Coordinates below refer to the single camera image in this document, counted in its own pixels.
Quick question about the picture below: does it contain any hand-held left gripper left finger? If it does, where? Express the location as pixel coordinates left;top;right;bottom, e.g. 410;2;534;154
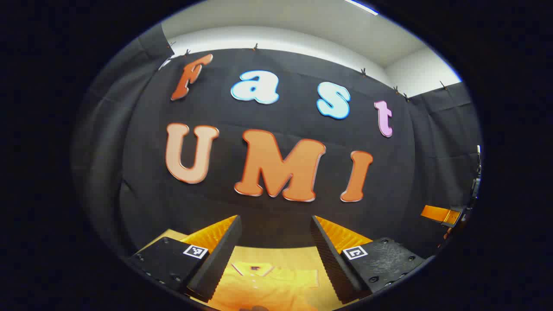
127;215;243;303

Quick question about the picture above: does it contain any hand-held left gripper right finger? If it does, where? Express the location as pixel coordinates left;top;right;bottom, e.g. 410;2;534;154
310;215;426;305

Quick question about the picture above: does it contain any orange T-shirt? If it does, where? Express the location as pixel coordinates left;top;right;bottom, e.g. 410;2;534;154
207;260;321;311

